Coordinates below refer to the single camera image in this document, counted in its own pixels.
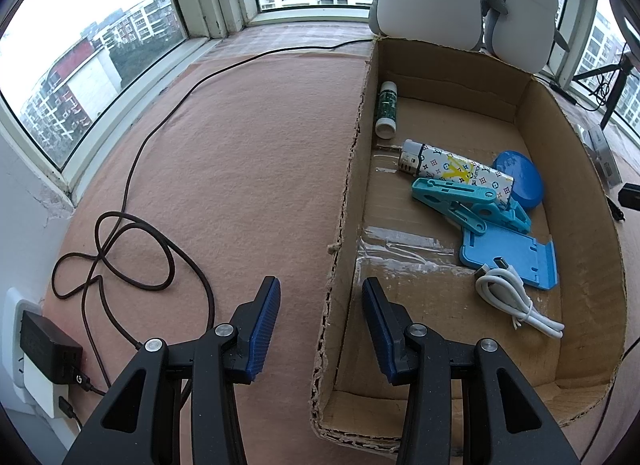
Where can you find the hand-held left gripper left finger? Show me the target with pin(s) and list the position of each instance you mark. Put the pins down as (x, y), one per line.
(262, 325)

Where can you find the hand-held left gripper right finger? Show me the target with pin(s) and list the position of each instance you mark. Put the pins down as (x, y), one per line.
(380, 330)

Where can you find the blue phone stand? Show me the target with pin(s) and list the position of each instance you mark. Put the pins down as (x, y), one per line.
(500, 250)

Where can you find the large teal clip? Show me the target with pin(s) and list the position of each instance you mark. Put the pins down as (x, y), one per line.
(450, 197)

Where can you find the patterned white lighter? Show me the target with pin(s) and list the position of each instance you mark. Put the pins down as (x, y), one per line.
(450, 167)

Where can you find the blue round lid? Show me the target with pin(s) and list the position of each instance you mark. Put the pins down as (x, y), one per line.
(522, 175)

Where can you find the green labelled white bottle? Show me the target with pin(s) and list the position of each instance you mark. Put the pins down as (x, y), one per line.
(386, 110)

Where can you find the cardboard box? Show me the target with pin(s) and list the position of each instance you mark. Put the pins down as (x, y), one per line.
(580, 185)

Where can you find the pink felt mat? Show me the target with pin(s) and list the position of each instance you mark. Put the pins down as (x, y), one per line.
(250, 145)

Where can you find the black power adapter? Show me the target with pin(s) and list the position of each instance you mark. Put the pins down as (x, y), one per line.
(47, 342)

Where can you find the white power adapter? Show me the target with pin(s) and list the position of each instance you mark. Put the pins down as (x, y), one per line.
(40, 387)

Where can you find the small black device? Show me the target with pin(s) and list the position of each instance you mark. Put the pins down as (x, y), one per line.
(631, 196)

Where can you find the grey box device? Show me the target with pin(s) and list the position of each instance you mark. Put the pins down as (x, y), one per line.
(605, 155)

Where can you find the small grey penguin plush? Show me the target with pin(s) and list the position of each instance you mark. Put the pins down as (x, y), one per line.
(522, 20)

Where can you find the black tripod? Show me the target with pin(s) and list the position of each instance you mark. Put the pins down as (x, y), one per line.
(620, 75)

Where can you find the white wall socket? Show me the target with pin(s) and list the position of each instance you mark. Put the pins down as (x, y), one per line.
(11, 322)

